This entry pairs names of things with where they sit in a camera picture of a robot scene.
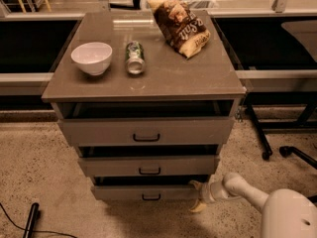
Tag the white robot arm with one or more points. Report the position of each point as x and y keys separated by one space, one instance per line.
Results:
x=285 y=213

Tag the black chair base legs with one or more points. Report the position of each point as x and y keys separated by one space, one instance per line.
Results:
x=286 y=151

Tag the grey drawer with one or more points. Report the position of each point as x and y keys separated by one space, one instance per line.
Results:
x=149 y=166
x=145 y=192
x=133 y=132

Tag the grey middle drawer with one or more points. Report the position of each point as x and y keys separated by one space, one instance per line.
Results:
x=149 y=166

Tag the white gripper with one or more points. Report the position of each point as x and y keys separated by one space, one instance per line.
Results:
x=207 y=192

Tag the green soda can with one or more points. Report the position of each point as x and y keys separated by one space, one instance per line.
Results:
x=135 y=59

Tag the grey top drawer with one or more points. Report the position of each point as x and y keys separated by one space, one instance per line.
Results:
x=133 y=132

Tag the brown chip bag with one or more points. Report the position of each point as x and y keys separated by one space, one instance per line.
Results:
x=183 y=30

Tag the white bowl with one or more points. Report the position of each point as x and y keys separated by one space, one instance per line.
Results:
x=92 y=58

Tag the grey bottom drawer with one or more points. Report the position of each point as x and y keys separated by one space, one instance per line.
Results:
x=145 y=192

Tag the black chair leg left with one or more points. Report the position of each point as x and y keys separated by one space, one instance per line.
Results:
x=31 y=221

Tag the grey drawer cabinet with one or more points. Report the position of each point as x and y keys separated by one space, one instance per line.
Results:
x=171 y=86

